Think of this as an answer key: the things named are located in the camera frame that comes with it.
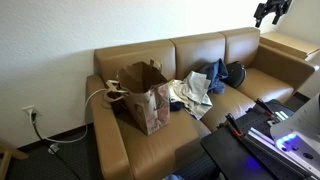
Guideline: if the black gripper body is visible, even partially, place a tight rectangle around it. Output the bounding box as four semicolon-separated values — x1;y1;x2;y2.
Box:
254;0;292;28

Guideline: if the black power cable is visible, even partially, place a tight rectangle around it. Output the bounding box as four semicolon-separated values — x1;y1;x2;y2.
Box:
31;112;82;180

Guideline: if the wooden side table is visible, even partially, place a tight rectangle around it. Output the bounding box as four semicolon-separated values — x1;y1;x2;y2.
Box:
260;32;319;61

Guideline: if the brown paper shopping bag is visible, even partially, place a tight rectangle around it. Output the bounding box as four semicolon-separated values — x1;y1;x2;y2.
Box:
117;60;170;135

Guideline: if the wooden furniture leg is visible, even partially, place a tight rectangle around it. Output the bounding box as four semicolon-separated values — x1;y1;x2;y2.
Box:
0;143;29;180

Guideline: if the tan leather sofa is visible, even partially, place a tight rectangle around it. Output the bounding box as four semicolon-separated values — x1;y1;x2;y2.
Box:
86;27;318;180

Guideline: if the blue object at bottom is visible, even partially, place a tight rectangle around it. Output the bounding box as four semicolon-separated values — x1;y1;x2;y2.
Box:
163;174;184;180

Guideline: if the grey white striped cloth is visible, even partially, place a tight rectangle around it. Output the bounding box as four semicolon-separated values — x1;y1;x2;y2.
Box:
183;71;213;120

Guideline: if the red black clamp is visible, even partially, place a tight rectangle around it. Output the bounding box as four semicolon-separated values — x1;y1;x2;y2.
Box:
226;113;243;137
254;98;276;118

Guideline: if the white power cable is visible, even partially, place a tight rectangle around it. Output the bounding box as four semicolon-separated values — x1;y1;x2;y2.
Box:
29;88;108;145

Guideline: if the white cream crumpled cloth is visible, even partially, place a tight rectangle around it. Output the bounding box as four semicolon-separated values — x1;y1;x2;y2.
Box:
169;79;188;104

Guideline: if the dark navy small cloth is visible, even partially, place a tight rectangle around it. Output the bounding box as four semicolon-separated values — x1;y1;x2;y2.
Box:
170;101;184;112

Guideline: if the blue denim garment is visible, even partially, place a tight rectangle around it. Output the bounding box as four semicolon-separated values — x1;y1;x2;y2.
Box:
199;59;228;94

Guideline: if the black round bag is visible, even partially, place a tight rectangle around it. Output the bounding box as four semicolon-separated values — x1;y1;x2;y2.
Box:
224;61;246;88

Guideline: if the white wall outlet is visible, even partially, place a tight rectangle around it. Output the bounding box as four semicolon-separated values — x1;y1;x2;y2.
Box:
22;105;39;115

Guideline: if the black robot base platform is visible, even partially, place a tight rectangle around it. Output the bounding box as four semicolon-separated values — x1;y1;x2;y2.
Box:
201;100;320;180

